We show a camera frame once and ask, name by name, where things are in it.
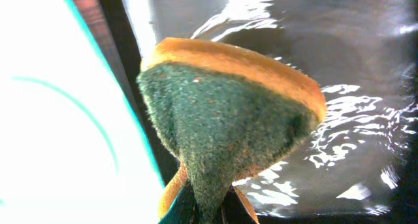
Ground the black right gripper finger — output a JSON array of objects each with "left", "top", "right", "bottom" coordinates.
[{"left": 159, "top": 183, "right": 198, "bottom": 224}]

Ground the yellow green sponge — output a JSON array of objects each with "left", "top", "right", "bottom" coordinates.
[{"left": 137, "top": 38, "right": 327, "bottom": 223}]

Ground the light green plate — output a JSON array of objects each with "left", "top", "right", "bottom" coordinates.
[{"left": 1, "top": 77, "right": 119, "bottom": 223}]

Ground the blue plastic tray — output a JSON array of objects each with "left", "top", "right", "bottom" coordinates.
[{"left": 69, "top": 0, "right": 165, "bottom": 200}]

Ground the black water tray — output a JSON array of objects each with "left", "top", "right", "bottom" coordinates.
[{"left": 99, "top": 0, "right": 417, "bottom": 223}]

